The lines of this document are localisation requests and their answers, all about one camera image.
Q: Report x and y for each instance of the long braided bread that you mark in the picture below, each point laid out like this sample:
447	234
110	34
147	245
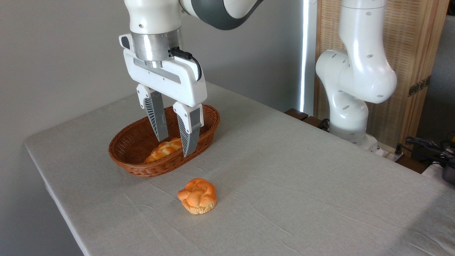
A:
162	150

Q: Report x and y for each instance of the dark metal screen hinge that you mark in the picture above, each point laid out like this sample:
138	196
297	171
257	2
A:
419	86

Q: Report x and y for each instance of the brown wicker basket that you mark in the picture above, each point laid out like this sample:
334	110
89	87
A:
131	149

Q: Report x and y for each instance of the round knotted bread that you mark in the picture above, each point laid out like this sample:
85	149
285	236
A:
197	196

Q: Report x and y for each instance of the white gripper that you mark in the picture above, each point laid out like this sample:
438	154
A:
167	82

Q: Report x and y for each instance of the dark brown wooden block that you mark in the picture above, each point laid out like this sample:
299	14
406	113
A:
313	122
296	114

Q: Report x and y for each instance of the grey tablecloth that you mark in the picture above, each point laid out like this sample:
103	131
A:
284	185

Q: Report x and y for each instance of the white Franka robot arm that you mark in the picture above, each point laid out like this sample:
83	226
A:
355	71

